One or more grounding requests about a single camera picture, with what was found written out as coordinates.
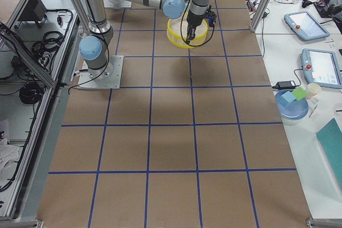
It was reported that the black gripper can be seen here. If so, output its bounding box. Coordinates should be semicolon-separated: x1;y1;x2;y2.
185;5;216;46

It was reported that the yellow top steamer layer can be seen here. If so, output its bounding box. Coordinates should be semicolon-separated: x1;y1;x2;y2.
167;17;209;49

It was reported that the black power adapter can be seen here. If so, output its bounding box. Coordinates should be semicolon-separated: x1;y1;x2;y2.
273;81;297;90

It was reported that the blue teach pendant far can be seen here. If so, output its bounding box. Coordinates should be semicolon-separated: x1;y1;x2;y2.
284;11;330;41

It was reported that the blue teach pendant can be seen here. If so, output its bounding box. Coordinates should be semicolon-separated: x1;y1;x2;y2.
300;49;341;89
284;11;330;41

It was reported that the blue foam block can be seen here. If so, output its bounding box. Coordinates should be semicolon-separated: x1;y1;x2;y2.
281;91;296;106

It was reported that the green foam block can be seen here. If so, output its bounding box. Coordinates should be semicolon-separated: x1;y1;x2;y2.
291;87;307;101

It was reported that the blue plate with blocks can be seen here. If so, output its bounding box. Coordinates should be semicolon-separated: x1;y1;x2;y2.
275;90;309;120

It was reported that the beige paper cup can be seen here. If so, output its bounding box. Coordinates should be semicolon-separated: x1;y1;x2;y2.
305;82;322;99

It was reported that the blue teach pendant near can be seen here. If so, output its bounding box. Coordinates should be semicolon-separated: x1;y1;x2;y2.
300;49;341;89

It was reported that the teal book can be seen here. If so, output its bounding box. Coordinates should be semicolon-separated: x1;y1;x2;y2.
316;118;341;171

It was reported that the white crumpled cloth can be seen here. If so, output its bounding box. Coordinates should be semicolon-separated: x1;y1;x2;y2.
0;121;19;175

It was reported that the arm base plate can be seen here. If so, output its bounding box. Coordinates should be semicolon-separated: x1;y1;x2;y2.
76;56;124;90

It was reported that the aluminium frame post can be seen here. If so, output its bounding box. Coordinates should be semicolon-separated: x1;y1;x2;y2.
250;0;284;34

